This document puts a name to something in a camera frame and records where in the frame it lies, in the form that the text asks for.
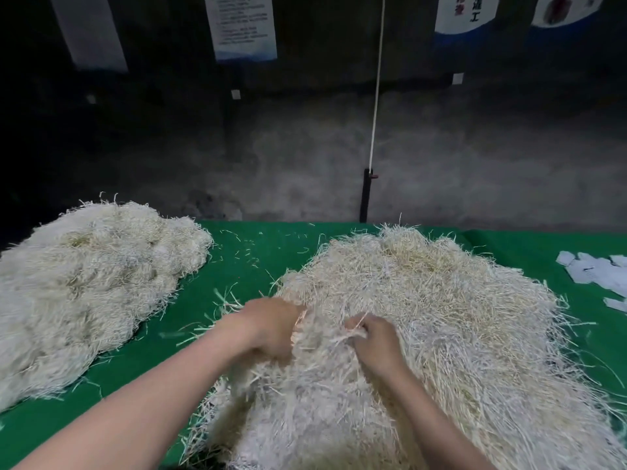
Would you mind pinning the person's left hand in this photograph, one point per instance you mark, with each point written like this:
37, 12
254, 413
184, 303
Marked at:
267, 327

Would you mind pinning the person's right hand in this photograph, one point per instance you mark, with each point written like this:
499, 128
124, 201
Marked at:
379, 347

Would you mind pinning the person's left fingers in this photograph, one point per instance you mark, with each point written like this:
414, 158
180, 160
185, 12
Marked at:
298, 322

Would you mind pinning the person's right fingers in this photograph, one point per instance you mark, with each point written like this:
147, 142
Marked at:
356, 328

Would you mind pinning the large pile of shredded strips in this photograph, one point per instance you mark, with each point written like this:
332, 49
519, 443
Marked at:
431, 347

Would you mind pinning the person's left forearm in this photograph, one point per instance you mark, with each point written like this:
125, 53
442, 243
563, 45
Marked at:
132, 406

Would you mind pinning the person's right forearm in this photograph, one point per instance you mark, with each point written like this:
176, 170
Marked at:
436, 425

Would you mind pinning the green table cloth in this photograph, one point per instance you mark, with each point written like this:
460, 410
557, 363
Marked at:
254, 259

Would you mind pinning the small pile of shredded strips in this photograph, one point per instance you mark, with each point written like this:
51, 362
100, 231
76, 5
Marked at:
88, 293

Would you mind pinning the pile of white paper slips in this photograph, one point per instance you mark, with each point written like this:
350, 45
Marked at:
598, 275

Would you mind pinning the white poster with blue edge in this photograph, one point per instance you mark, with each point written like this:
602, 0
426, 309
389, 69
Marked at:
242, 26

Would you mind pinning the white poster with black characters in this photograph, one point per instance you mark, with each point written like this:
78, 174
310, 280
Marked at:
465, 12

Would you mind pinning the plain white poster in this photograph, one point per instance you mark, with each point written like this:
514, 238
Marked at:
88, 29

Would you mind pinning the white poster with red figure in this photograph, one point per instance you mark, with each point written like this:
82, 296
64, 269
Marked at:
568, 8

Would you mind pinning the black post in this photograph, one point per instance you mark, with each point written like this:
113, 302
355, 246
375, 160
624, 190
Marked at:
365, 195

